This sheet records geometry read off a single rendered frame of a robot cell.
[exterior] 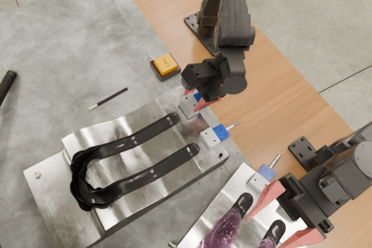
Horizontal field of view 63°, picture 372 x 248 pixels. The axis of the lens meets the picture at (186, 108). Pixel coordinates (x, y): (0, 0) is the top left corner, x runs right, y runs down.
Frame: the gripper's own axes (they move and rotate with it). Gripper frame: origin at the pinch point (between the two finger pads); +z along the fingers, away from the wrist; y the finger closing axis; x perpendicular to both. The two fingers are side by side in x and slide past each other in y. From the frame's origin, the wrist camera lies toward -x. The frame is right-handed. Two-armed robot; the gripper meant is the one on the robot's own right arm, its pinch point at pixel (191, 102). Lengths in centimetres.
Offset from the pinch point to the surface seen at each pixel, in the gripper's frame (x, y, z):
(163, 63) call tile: 7.2, -20.8, 6.6
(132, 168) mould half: -17.9, 7.1, 14.8
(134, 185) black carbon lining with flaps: -19.6, 11.6, 15.4
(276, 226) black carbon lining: 7.1, 39.5, 6.3
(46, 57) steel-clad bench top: -19, -44, 26
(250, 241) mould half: -2.2, 38.3, 8.4
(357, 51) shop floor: 184, -10, -3
